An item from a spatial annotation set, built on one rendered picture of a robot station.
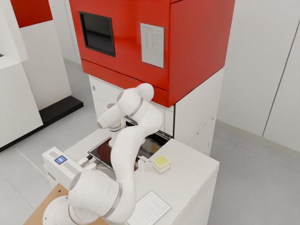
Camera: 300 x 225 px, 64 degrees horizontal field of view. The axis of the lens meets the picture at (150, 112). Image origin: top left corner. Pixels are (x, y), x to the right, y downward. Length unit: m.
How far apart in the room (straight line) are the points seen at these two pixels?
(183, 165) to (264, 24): 1.70
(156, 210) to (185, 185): 0.22
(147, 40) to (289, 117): 2.00
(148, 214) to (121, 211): 0.41
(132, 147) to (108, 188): 0.18
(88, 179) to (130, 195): 0.16
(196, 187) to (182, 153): 0.25
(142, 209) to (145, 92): 0.57
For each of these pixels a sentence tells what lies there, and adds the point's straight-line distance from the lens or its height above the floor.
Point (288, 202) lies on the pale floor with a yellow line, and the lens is 2.74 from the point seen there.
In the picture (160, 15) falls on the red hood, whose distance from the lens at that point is 1.24.
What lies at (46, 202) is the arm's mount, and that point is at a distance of 1.20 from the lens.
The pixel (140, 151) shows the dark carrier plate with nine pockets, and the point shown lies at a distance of 1.61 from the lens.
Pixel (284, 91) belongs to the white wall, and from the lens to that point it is 2.82.
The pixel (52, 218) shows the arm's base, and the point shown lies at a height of 1.09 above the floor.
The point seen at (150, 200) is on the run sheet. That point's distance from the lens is 1.29.
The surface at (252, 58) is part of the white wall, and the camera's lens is 2.78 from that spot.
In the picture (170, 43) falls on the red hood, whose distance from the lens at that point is 1.25.
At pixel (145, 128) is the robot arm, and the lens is 0.97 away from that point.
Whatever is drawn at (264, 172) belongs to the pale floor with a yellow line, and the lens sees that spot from 2.90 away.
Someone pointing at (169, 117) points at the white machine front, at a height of 1.12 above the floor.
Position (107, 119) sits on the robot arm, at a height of 1.23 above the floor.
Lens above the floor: 2.03
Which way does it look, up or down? 35 degrees down
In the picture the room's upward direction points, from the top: 2 degrees counter-clockwise
